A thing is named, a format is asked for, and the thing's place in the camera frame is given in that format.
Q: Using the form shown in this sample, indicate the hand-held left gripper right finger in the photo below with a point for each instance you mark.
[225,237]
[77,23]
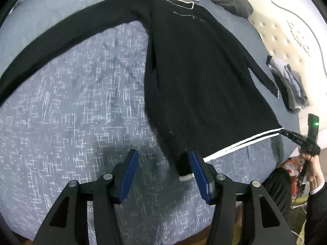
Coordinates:
[200,176]

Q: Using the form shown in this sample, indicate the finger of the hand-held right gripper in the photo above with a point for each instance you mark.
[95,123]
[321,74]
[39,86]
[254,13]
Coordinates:
[292,135]

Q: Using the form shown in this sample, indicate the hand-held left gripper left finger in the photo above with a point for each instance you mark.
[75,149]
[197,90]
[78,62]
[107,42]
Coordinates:
[129,176]

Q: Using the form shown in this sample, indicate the stack of clothes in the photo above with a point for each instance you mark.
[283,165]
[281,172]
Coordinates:
[291,81]

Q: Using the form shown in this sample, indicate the black sweater with white trim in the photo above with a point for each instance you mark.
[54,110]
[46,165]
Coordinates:
[199,69]

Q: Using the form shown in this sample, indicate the person's right forearm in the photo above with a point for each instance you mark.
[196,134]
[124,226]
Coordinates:
[316,209]

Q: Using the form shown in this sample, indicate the person's right hand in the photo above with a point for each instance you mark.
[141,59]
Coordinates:
[316,173]

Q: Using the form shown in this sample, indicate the blue patterned bed sheet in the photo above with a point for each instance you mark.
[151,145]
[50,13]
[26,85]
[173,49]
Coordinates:
[63,120]

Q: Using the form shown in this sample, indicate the cream tufted headboard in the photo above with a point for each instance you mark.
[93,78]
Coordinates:
[288,38]

